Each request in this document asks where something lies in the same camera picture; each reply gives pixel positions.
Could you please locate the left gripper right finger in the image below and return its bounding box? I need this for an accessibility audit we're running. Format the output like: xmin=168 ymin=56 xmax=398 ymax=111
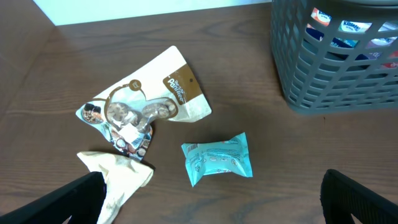
xmin=320 ymin=169 xmax=397 ymax=224

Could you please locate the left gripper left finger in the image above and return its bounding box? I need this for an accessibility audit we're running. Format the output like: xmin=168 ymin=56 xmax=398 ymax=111
xmin=1 ymin=172 xmax=106 ymax=224

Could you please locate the grey plastic basket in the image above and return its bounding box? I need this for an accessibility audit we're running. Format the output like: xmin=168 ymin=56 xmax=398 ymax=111
xmin=271 ymin=0 xmax=397 ymax=114

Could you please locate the Kleenex tissue multipack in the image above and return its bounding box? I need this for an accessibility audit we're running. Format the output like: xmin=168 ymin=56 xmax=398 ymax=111
xmin=304 ymin=7 xmax=398 ymax=71

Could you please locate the crumpled beige paper bag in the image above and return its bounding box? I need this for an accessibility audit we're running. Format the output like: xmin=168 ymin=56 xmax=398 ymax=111
xmin=77 ymin=151 xmax=154 ymax=224

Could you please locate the teal snack packet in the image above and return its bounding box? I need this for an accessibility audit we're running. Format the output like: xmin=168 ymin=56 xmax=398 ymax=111
xmin=181 ymin=133 xmax=253 ymax=186

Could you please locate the Panifee snack bag left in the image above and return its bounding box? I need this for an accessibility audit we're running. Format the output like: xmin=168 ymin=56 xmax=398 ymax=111
xmin=76 ymin=46 xmax=211 ymax=161

